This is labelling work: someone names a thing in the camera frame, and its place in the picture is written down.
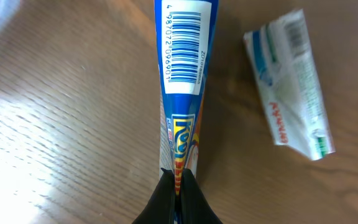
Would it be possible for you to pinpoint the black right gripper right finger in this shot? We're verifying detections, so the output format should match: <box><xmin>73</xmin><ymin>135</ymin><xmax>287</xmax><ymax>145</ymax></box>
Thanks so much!
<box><xmin>180</xmin><ymin>169</ymin><xmax>223</xmax><ymax>224</ymax></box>

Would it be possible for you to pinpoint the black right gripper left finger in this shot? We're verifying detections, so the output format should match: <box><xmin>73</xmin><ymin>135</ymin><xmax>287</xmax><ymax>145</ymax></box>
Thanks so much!
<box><xmin>132</xmin><ymin>168</ymin><xmax>176</xmax><ymax>224</ymax></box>

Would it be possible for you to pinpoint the white green medicine box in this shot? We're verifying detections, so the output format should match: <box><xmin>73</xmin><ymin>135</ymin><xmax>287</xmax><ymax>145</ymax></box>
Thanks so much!
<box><xmin>243</xmin><ymin>9</ymin><xmax>335</xmax><ymax>161</ymax></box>

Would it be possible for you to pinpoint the blue KoolFever box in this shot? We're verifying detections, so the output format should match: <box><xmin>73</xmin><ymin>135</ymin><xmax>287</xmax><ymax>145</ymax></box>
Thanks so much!
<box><xmin>153</xmin><ymin>0</ymin><xmax>219</xmax><ymax>196</ymax></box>

